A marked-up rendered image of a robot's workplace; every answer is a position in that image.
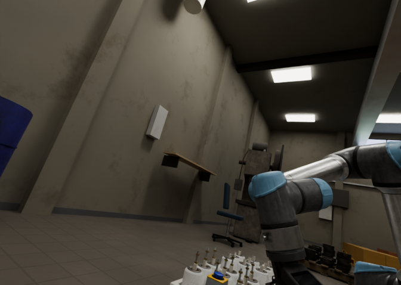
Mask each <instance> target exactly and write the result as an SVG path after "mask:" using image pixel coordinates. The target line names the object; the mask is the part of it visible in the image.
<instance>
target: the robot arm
mask: <svg viewBox="0 0 401 285"><path fill-rule="evenodd" d="M344 179H371V180H372V183H373V186H374V187H375V188H377V189H379V190H380V192H381V195H382V198H383V202H384V206H385V211H386V214H387V218H388V222H389V225H390V229H391V233H392V236H393V240H394V245H395V248H396V252H397V256H398V259H399V263H400V267H401V141H388V142H383V143H378V144H368V145H358V146H354V147H350V148H346V149H343V150H341V151H338V152H335V153H332V154H329V155H327V156H325V157H324V158H323V159H322V160H320V161H318V162H314V163H311V164H309V165H305V166H302V167H300V168H296V169H293V170H290V171H287V172H281V171H271V172H265V173H261V174H258V175H255V176H253V177H252V180H251V183H250V184H249V187H248V193H249V196H250V198H251V199H252V200H253V201H254V202H255V204H256V207H257V212H258V217H259V220H260V226H261V230H262V234H263V235H262V236H261V238H262V239H263V240H264V244H265V247H266V255H267V257H268V258H269V260H271V262H272V267H273V272H274V275H273V276H272V282H269V283H265V284H266V285H323V284H322V283H321V282H320V281H319V280H318V279H317V278H316V277H315V276H314V275H313V274H312V273H311V272H310V271H309V270H308V269H307V268H306V267H305V266H304V265H303V264H299V261H298V260H300V259H304V258H305V257H306V253H305V250H304V248H303V247H304V245H305V244H304V240H303V237H302V234H301V230H300V226H299V224H298V220H297V216H296V215H297V214H301V213H307V212H313V211H315V212H317V211H320V210H321V209H326V208H327V207H329V206H330V205H331V203H332V201H333V193H332V190H331V188H330V186H329V185H328V184H327V183H328V182H331V181H333V180H334V181H342V180H344ZM273 277H275V279H273ZM354 285H401V269H400V270H398V271H397V269H395V268H391V267H385V266H382V265H376V264H370V263H367V262H361V261H357V262H356V263H355V268H354Z"/></svg>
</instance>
